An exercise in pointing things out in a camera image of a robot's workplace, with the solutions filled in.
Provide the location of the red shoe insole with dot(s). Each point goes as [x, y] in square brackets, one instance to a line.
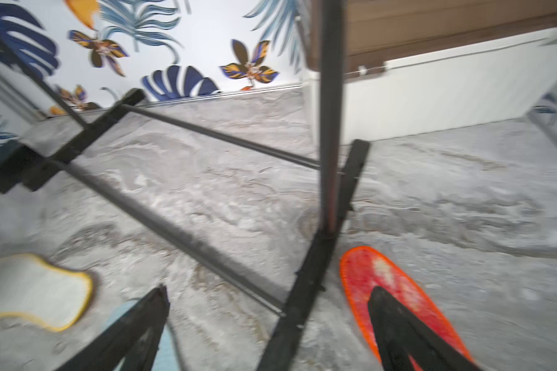
[363, 268]

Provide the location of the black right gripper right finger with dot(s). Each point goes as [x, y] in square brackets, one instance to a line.
[404, 341]

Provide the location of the brown lid storage box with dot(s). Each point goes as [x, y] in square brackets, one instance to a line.
[413, 67]

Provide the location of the white shoe insole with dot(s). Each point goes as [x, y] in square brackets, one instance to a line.
[167, 358]

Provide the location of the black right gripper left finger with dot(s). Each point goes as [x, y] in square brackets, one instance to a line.
[131, 342]

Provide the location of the small black box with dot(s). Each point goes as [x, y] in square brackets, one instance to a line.
[17, 161]

